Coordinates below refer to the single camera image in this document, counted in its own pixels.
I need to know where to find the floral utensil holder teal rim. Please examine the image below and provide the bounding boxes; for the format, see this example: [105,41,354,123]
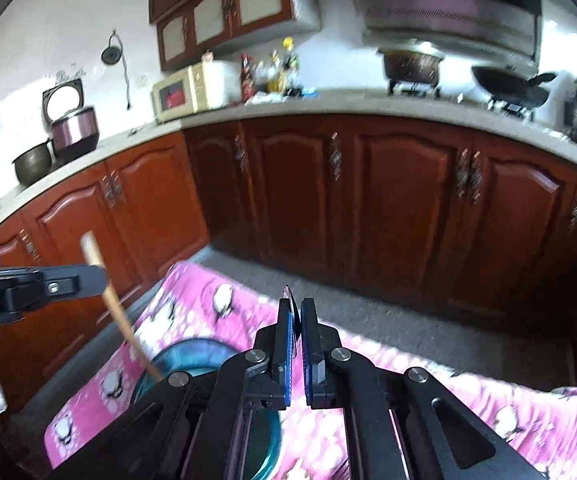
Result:
[130,337,284,480]

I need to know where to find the wooden chopstick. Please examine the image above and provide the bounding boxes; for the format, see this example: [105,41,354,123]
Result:
[80,231,162,382]

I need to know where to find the metal spoon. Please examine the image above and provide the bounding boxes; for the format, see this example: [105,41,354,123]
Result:
[283,285,301,340]

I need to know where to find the lower wooden kitchen cabinets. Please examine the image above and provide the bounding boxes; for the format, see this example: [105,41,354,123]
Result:
[0,112,577,411]

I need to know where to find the black inner cooker pot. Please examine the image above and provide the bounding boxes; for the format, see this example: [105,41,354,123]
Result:
[13,140,53,186]

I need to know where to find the rice cooker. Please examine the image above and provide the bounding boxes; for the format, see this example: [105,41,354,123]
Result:
[42,77,100,165]

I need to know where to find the pink penguin blanket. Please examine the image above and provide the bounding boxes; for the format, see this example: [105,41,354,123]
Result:
[42,259,577,480]

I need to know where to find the cream microwave oven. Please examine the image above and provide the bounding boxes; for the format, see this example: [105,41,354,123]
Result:
[152,61,242,124]

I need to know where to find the dark sauce bottle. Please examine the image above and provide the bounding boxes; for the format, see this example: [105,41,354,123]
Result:
[240,54,256,102]

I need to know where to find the yellow cap oil bottle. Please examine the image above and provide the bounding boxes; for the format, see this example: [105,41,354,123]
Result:
[283,37,302,96]

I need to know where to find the dark cooking pot with lid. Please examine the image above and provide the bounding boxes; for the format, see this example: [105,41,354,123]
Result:
[377,41,445,89]

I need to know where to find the black wok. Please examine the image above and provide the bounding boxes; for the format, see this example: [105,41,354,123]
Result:
[471,66,557,110]

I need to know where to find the range hood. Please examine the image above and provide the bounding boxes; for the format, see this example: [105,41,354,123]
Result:
[353,0,542,73]

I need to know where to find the upper wooden wall cabinet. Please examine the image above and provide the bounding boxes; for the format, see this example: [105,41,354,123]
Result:
[148,0,322,72]

